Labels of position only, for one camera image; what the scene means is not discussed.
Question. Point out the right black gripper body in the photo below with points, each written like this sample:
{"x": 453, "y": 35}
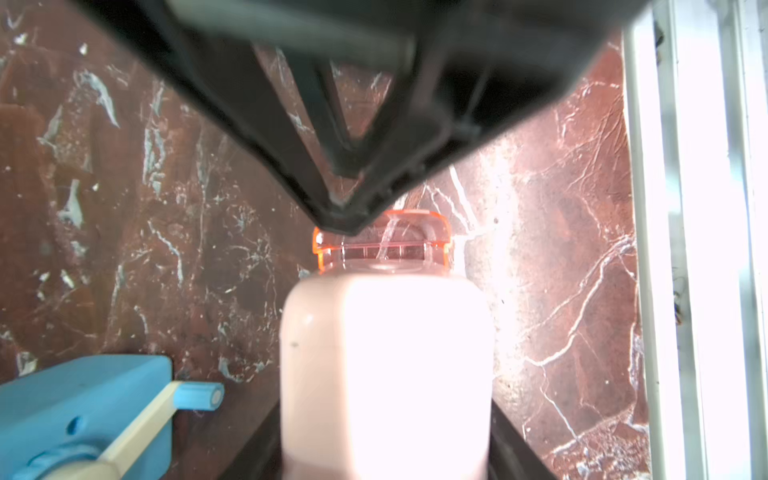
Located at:
{"x": 510, "y": 42}

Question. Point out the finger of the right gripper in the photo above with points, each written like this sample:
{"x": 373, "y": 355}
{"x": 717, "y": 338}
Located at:
{"x": 432, "y": 116}

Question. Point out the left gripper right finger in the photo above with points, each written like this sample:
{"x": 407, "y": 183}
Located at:
{"x": 510, "y": 457}

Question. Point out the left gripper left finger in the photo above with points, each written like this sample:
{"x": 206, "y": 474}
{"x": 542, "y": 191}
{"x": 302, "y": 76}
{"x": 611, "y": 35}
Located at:
{"x": 261, "y": 456}

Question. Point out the pink pencil sharpener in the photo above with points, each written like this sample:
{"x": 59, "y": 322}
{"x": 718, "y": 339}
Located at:
{"x": 385, "y": 376}

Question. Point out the blue pencil sharpener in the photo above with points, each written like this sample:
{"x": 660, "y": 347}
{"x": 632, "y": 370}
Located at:
{"x": 102, "y": 416}

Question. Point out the pink transparent tray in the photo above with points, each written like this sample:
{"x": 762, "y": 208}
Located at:
{"x": 397, "y": 239}

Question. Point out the aluminium front rail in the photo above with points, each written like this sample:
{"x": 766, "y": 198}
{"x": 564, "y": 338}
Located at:
{"x": 696, "y": 106}

